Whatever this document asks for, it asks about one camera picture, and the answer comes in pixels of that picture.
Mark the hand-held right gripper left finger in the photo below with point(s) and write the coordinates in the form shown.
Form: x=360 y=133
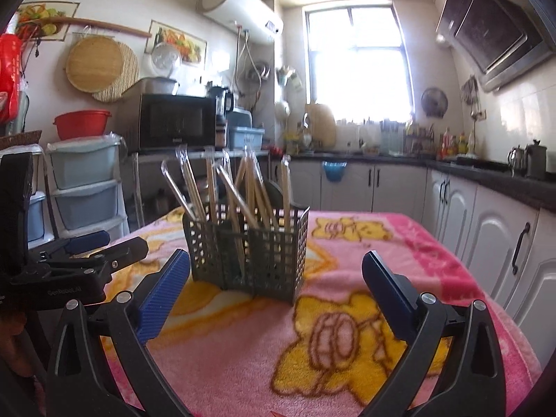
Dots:
x=163 y=295

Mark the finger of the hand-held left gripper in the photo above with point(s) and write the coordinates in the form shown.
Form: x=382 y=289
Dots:
x=130 y=249
x=91 y=239

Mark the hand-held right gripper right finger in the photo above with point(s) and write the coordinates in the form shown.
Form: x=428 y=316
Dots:
x=388 y=289

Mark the grey plastic utensil basket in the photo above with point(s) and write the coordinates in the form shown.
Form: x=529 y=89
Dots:
x=269 y=265

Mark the pile of chopsticks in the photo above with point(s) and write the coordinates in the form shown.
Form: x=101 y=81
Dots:
x=284 y=191

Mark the small hanging metal utensils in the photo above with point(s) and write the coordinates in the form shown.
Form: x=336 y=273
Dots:
x=469 y=91

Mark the pink printed blanket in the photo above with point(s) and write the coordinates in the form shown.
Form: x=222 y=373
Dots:
x=382 y=234

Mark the grey plastic drawer unit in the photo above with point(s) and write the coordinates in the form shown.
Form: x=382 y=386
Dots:
x=82 y=169

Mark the brown wicker basket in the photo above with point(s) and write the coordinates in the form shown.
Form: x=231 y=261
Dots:
x=21 y=140

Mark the metal shelf table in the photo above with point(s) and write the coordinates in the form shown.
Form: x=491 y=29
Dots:
x=150 y=153

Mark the white base cabinets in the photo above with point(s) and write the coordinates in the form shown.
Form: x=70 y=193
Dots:
x=478 y=221

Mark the red plastic basin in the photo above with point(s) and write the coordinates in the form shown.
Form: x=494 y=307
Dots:
x=82 y=126

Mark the blue hanging bin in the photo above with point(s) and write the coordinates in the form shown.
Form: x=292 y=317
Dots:
x=334 y=171

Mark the black microwave oven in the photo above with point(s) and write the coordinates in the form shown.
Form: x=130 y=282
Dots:
x=173 y=121

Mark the green knife block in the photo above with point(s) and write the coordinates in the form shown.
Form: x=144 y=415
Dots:
x=391 y=141

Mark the red plastic bag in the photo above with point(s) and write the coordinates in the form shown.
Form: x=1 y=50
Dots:
x=8 y=74

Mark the black kitchen countertop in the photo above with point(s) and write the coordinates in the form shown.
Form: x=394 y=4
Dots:
x=499 y=182

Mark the group of condiment bottles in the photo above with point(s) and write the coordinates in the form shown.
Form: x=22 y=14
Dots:
x=447 y=145

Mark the grey-blue dish box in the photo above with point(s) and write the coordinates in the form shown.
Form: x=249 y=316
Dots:
x=245 y=138

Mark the metal pot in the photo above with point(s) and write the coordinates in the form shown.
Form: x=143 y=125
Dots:
x=158 y=86

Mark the round bamboo mat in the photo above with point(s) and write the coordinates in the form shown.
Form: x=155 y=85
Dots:
x=130 y=74

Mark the round wooden board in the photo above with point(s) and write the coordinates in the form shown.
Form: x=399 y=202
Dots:
x=93 y=65

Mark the black blender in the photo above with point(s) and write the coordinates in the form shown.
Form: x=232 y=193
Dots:
x=223 y=102

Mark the beige cutting board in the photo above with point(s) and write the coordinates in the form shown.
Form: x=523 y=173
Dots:
x=321 y=126

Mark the dark lidded pot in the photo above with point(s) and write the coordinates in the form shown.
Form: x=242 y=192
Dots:
x=536 y=160

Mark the white hanging colander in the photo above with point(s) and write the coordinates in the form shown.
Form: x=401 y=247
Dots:
x=282 y=110

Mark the long wooden rolling pin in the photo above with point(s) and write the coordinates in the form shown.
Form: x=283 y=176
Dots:
x=108 y=26

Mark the kitchen window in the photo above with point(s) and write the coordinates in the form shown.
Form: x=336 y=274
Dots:
x=356 y=65

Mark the hanging utensil caddy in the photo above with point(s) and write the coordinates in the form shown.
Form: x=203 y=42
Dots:
x=286 y=76

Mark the white cylindrical water heater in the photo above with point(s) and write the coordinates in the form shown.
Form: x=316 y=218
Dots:
x=241 y=8

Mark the black glass range hood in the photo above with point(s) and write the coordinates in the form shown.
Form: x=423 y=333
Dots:
x=491 y=34

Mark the round wall fan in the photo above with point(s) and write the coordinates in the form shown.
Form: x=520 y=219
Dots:
x=433 y=102

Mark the fruit wall poster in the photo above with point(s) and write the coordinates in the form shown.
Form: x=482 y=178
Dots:
x=34 y=11
x=191 y=45

